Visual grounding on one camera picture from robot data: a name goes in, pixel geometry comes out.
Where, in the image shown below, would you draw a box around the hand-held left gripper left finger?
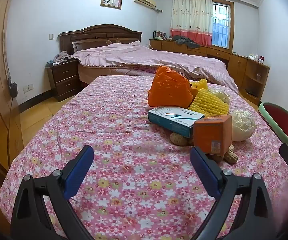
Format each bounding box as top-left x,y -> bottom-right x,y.
10,145 -> 97,240

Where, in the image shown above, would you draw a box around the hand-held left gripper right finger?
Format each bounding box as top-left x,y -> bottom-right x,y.
190,146 -> 278,240

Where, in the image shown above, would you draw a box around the red bin with green rim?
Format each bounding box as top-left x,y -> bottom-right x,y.
257,102 -> 288,147

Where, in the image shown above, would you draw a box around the orange cardboard box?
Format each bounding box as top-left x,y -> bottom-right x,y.
193,115 -> 233,157

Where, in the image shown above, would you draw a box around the white and blue medicine box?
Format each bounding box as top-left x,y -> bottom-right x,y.
148,106 -> 206,138

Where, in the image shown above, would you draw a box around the large yellow foam net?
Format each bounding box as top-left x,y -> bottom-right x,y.
188,88 -> 229,117

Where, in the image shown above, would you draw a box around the small yellow foam net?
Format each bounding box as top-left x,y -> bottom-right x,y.
189,78 -> 208,90

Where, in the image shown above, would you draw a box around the peanut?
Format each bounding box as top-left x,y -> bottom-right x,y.
169,131 -> 189,146
223,145 -> 238,165

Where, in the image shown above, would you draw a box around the pink floral bed sheet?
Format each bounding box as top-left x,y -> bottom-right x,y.
0,74 -> 288,240

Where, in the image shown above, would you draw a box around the clear plastic bag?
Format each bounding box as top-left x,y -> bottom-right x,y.
209,90 -> 231,105

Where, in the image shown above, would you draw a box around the orange plastic bag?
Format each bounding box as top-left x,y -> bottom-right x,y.
147,65 -> 193,108

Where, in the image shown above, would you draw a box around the dark wooden nightstand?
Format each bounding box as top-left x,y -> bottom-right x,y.
45,59 -> 81,102

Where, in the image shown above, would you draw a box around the brown bed mattress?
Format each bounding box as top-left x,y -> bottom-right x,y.
77,64 -> 157,88

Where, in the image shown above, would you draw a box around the wooden corner shelf cabinet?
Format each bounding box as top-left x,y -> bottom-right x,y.
227,53 -> 270,99

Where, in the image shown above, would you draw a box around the pile of clothes on nightstand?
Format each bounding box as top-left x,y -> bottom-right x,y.
46,51 -> 76,67

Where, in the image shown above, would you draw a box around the low wooden cabinet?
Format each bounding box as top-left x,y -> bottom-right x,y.
149,39 -> 232,62

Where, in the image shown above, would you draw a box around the pink checked quilt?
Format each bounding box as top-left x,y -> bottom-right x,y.
73,41 -> 239,93

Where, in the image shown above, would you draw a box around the dark grey clothes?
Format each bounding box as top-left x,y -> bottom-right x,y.
172,35 -> 200,48

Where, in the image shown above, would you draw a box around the wooden bed headboard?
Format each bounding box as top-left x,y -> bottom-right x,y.
58,24 -> 143,55

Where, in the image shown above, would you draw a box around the row of books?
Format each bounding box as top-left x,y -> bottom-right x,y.
153,31 -> 169,40

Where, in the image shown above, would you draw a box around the barred window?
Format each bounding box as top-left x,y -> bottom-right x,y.
212,2 -> 234,48

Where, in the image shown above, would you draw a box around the cream and red curtain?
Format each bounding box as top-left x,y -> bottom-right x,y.
170,0 -> 214,47

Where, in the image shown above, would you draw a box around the black device with cable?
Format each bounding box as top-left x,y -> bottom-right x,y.
7,81 -> 19,130

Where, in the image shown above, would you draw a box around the wall air conditioner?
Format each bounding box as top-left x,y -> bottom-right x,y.
133,0 -> 157,8

